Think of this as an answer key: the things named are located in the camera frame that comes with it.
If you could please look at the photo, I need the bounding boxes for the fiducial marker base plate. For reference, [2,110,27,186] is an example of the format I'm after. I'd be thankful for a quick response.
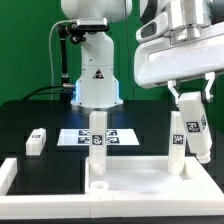
[57,129,139,146]

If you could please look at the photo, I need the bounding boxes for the black cables on table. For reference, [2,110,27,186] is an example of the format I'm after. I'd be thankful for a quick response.
[21,83,76,102]

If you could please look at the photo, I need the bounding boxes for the grey depth camera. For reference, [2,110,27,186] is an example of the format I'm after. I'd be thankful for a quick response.
[77,18,108,32]

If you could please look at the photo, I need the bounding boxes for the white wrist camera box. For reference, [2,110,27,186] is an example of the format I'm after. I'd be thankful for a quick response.
[136,12,170,44]

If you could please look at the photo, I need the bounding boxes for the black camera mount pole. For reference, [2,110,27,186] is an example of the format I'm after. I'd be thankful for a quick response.
[58,23,86,103]

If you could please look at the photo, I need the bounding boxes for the white camera cable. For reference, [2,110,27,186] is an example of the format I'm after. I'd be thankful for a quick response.
[48,19,78,100]

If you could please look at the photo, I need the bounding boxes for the white U-shaped obstacle frame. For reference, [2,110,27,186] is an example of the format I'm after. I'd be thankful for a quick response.
[0,158,91,220]

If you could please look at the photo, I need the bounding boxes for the white desk tabletop tray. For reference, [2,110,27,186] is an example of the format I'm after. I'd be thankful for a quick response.
[85,156,224,218]

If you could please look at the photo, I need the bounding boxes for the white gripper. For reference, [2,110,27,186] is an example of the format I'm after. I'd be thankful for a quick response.
[134,22,224,103]

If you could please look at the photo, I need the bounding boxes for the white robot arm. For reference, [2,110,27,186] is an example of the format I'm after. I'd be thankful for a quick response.
[61,0,224,110]

